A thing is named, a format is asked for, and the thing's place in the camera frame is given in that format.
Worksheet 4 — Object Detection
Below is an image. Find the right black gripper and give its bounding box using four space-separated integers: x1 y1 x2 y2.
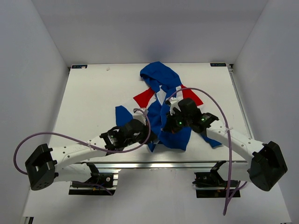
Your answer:
164 108 192 134

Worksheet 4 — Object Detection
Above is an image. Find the blue white red jacket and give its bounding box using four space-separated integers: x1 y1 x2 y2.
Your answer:
115 61 222 153

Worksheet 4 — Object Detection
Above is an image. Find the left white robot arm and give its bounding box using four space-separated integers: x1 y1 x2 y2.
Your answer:
25 119 157 191

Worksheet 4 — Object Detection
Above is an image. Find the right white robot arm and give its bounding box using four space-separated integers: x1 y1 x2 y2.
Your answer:
164 97 288 191

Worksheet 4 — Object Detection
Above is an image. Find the right blue corner label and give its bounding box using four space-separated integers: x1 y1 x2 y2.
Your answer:
210 63 227 67

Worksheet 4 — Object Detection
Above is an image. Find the blue corner label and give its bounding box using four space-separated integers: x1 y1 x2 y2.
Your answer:
210 63 227 67
71 64 87 69

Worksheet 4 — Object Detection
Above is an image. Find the left blue corner label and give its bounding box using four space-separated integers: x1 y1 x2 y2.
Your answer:
71 64 87 69

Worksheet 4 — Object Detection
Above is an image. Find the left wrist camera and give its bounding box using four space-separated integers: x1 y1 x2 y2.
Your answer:
133 108 148 125

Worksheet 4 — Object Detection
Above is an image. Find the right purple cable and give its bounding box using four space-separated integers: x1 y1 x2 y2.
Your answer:
165 87 248 216

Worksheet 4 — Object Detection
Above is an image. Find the purple cable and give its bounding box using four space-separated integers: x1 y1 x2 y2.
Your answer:
165 87 248 216
13 107 152 175

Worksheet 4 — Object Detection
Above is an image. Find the aluminium table front rail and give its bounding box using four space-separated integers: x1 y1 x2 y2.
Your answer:
79 161 248 170

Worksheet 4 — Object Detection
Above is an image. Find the aluminium table rail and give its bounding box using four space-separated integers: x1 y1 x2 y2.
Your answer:
79 161 248 170
227 64 255 139

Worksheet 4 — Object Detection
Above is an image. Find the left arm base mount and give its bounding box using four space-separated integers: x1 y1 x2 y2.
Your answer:
69 169 120 196

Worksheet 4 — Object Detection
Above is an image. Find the aluminium table right rail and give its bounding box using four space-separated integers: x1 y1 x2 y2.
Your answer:
227 64 255 139

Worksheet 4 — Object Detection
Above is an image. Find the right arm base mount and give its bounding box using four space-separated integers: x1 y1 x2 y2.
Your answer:
192 172 228 198

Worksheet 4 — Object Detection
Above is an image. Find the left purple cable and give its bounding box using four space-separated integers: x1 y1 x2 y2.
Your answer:
13 107 152 175

